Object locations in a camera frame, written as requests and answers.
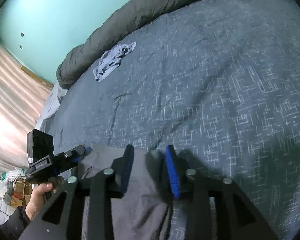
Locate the wooden frame by wall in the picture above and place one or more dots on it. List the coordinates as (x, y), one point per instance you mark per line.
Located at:
(36, 77)

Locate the dark blue patterned bedspread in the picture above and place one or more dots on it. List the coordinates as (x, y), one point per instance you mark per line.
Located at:
(220, 81)

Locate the white plastic bags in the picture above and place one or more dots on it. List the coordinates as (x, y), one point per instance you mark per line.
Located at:
(8, 181)

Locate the cardboard box clutter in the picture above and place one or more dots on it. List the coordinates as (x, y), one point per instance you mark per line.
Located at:
(20, 188)

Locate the pink curtain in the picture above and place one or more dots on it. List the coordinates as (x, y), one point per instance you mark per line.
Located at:
(22, 100)

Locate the light grey bed sheet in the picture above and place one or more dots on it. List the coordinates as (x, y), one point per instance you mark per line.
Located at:
(51, 106)

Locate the light blue crumpled garment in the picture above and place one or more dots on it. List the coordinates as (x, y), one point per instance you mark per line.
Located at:
(110, 60)

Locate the person left hand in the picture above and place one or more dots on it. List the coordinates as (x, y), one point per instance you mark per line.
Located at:
(37, 199)

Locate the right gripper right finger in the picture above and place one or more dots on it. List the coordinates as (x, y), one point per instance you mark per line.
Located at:
(217, 208)

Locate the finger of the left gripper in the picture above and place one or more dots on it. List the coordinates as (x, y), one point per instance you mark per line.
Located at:
(81, 156)

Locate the rolled dark grey duvet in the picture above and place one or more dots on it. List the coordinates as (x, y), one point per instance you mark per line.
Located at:
(129, 18)

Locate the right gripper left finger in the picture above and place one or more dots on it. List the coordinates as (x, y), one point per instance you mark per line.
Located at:
(86, 201)

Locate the person left forearm sleeve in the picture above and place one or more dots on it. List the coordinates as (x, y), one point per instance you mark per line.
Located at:
(16, 224)

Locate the grey shorts garment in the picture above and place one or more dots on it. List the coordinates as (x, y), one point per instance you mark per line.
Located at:
(144, 212)

